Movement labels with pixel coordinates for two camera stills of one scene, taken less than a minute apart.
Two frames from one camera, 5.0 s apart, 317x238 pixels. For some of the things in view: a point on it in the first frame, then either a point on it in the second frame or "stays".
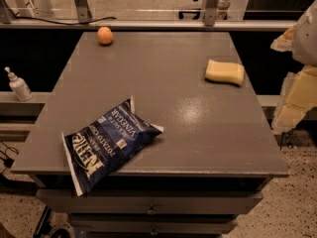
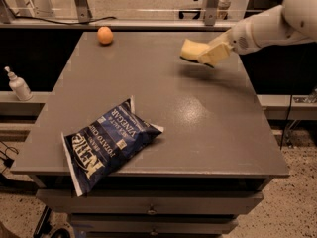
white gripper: [307, 39] -> [242, 39]
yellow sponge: [225, 71] -> [191, 50]
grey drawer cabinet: [211, 162] stays
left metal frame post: [82, 6] stays
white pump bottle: [20, 86] stays
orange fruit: [105, 35] stays
